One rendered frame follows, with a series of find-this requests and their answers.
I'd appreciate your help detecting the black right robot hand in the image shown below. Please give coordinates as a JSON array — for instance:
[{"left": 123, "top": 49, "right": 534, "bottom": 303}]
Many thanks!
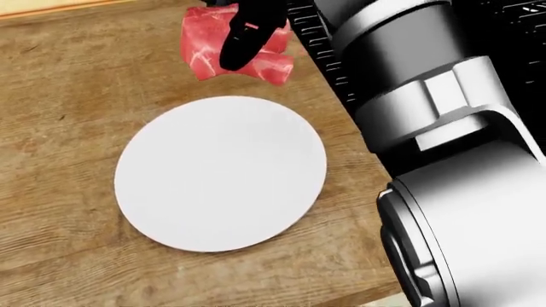
[{"left": 204, "top": 0, "right": 288, "bottom": 72}]

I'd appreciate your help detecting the raw red lamb chop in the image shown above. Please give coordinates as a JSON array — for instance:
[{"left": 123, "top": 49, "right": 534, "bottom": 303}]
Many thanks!
[{"left": 179, "top": 3, "right": 295, "bottom": 87}]

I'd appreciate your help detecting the round white plate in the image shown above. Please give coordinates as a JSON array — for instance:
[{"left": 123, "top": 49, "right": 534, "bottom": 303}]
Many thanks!
[{"left": 113, "top": 95, "right": 328, "bottom": 253}]

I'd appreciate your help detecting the black stove grate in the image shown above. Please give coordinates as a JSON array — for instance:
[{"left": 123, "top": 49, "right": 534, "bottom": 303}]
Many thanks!
[{"left": 285, "top": 0, "right": 546, "bottom": 112}]

